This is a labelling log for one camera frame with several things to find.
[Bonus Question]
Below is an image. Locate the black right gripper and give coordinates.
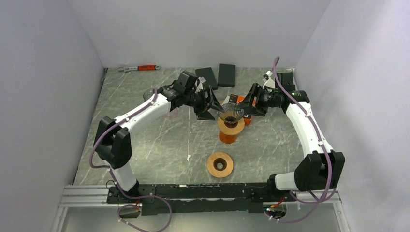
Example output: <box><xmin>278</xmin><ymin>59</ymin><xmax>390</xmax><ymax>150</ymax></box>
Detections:
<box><xmin>237</xmin><ymin>83</ymin><xmax>280</xmax><ymax>116</ymax></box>

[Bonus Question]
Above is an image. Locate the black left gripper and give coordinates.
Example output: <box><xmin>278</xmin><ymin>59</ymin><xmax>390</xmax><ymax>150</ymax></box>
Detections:
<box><xmin>184</xmin><ymin>86</ymin><xmax>225</xmax><ymax>121</ymax></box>

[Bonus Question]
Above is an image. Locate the clear glass ribbed dripper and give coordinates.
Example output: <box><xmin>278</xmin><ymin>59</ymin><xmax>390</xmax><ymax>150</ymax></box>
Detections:
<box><xmin>218</xmin><ymin>102</ymin><xmax>244</xmax><ymax>128</ymax></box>

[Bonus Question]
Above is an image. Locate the wooden dripper holder ring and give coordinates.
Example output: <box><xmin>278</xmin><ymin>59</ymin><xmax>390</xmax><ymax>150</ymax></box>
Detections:
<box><xmin>217</xmin><ymin>116</ymin><xmax>246</xmax><ymax>136</ymax></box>

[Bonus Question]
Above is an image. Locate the orange glass carafe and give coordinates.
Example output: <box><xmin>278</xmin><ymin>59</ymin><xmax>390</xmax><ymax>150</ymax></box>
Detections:
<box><xmin>219</xmin><ymin>130</ymin><xmax>240</xmax><ymax>144</ymax></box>

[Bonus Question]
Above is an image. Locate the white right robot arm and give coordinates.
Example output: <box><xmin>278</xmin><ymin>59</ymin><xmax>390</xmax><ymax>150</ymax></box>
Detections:
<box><xmin>238</xmin><ymin>83</ymin><xmax>345</xmax><ymax>201</ymax></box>

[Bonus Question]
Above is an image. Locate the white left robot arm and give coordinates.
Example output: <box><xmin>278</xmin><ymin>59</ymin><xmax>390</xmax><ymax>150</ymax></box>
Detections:
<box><xmin>89</xmin><ymin>71</ymin><xmax>222</xmax><ymax>203</ymax></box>

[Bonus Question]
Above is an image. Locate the orange coffee filter box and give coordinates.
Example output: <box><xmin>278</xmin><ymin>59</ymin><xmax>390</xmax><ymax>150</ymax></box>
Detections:
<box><xmin>220</xmin><ymin>94</ymin><xmax>252</xmax><ymax>126</ymax></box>

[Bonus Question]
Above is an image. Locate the left black foam block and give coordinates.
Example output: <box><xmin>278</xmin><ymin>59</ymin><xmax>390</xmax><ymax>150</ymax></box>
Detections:
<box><xmin>195</xmin><ymin>67</ymin><xmax>218</xmax><ymax>90</ymax></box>

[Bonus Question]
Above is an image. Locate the black foam block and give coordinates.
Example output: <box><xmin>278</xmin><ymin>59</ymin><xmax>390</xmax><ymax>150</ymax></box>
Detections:
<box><xmin>195</xmin><ymin>67</ymin><xmax>218</xmax><ymax>90</ymax></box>
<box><xmin>218</xmin><ymin>64</ymin><xmax>236</xmax><ymax>87</ymax></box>

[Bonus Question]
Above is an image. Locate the right black foam block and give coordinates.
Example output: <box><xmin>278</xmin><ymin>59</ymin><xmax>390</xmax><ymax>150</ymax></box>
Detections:
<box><xmin>218</xmin><ymin>64</ymin><xmax>236</xmax><ymax>87</ymax></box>

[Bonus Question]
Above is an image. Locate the clear glass jar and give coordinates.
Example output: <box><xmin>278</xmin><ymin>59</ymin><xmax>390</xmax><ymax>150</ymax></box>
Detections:
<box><xmin>143</xmin><ymin>88</ymin><xmax>158</xmax><ymax>103</ymax></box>

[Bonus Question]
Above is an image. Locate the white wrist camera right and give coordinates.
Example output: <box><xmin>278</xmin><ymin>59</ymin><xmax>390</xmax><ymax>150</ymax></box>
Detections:
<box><xmin>262</xmin><ymin>71</ymin><xmax>276</xmax><ymax>91</ymax></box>

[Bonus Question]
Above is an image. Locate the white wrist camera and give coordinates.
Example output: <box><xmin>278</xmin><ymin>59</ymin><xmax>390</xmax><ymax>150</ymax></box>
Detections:
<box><xmin>195</xmin><ymin>77</ymin><xmax>208</xmax><ymax>93</ymax></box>
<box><xmin>262</xmin><ymin>71</ymin><xmax>276</xmax><ymax>91</ymax></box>

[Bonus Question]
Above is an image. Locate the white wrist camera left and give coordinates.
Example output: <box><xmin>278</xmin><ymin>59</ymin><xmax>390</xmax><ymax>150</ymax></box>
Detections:
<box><xmin>195</xmin><ymin>77</ymin><xmax>208</xmax><ymax>93</ymax></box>

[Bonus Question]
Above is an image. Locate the orange handled adjustable wrench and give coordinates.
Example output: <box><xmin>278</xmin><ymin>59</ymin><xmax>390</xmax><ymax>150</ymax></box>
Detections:
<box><xmin>117</xmin><ymin>65</ymin><xmax>161</xmax><ymax>73</ymax></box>

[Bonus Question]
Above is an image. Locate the black table edge rail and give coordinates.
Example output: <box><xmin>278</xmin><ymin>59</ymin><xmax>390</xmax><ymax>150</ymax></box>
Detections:
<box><xmin>106</xmin><ymin>182</ymin><xmax>293</xmax><ymax>216</ymax></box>

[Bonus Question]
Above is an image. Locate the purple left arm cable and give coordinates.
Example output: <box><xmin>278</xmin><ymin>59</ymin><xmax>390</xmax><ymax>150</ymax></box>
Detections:
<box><xmin>89</xmin><ymin>89</ymin><xmax>159</xmax><ymax>170</ymax></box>

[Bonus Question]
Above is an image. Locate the aluminium frame rail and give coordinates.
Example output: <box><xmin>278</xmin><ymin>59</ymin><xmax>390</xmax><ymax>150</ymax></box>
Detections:
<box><xmin>50</xmin><ymin>185</ymin><xmax>108</xmax><ymax>232</ymax></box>

